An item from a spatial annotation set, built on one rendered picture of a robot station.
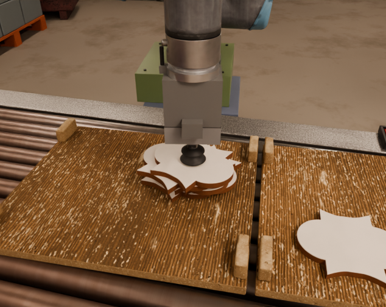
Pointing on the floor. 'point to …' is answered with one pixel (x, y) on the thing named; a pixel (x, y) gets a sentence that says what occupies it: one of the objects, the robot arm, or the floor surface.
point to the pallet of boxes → (13, 21)
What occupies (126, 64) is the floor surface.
